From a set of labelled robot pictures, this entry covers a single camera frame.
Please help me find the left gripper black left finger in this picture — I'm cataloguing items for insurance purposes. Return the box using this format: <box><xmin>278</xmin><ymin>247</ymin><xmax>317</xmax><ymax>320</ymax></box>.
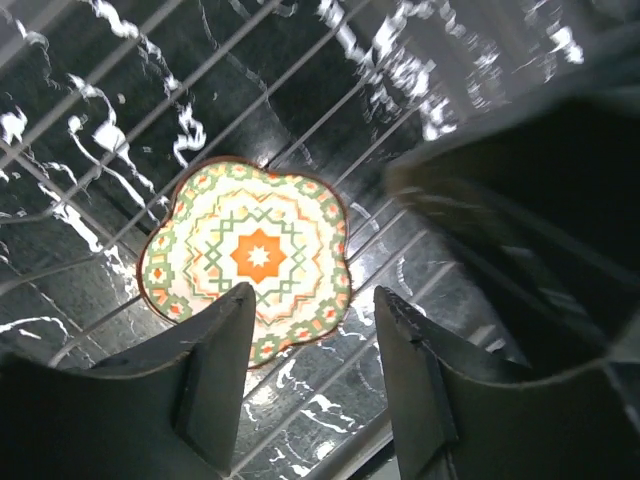
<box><xmin>1</xmin><ymin>283</ymin><xmax>256</xmax><ymax>479</ymax></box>

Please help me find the black wire dish rack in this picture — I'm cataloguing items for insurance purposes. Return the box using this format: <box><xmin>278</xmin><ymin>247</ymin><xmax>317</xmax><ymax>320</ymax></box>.
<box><xmin>1</xmin><ymin>1</ymin><xmax>639</xmax><ymax>479</ymax></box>

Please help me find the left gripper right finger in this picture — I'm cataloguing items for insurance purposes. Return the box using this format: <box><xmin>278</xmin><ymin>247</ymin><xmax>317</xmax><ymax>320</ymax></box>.
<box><xmin>374</xmin><ymin>286</ymin><xmax>639</xmax><ymax>479</ymax></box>

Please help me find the white flower-shaped bowl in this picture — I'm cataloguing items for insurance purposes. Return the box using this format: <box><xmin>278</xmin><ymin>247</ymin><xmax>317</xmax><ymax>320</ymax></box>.
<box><xmin>136</xmin><ymin>156</ymin><xmax>353</xmax><ymax>369</ymax></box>

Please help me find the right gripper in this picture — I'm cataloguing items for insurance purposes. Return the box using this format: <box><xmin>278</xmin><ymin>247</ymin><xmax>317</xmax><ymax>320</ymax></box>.
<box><xmin>387</xmin><ymin>97</ymin><xmax>639</xmax><ymax>370</ymax></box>

